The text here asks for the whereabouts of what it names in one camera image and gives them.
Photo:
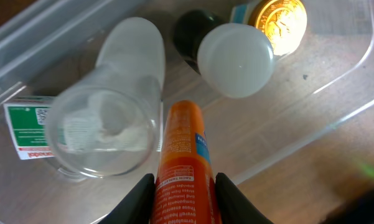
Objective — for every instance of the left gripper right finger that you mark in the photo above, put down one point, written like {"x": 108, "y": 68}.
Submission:
{"x": 234, "y": 207}

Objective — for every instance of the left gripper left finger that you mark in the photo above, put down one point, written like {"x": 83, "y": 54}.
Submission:
{"x": 136, "y": 207}

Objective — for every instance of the orange tube white cap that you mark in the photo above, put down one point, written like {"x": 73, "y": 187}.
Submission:
{"x": 185, "y": 186}

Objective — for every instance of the white spray bottle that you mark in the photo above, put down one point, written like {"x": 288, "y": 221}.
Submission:
{"x": 130, "y": 69}

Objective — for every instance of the white green medicine box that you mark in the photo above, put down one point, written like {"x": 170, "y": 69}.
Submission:
{"x": 26, "y": 130}

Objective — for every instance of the dark bottle white cap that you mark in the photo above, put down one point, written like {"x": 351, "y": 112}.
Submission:
{"x": 235, "y": 59}

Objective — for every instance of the small jar gold lid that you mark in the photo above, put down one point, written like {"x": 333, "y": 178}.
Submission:
{"x": 283, "y": 22}

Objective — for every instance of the clear plastic container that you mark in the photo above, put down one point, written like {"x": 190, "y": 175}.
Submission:
{"x": 299, "y": 149}

